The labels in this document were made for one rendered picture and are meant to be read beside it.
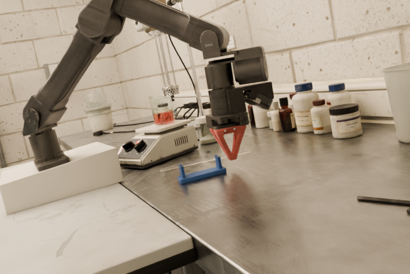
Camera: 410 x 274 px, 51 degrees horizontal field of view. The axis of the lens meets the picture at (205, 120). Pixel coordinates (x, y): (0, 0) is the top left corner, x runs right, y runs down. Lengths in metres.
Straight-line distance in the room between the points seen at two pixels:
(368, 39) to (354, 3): 0.10
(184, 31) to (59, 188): 0.44
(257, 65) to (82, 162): 0.44
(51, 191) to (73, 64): 0.28
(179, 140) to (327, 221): 0.65
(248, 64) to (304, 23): 0.56
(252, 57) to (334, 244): 0.45
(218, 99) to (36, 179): 0.43
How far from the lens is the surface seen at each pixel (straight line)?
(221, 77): 0.87
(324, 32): 1.32
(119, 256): 0.61
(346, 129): 1.03
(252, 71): 0.85
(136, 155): 1.12
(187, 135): 1.17
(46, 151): 1.07
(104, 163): 1.01
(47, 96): 1.03
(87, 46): 0.96
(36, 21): 3.65
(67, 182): 1.00
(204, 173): 0.89
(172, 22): 0.89
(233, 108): 0.87
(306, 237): 0.55
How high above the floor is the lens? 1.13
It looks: 7 degrees down
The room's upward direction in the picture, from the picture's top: 11 degrees counter-clockwise
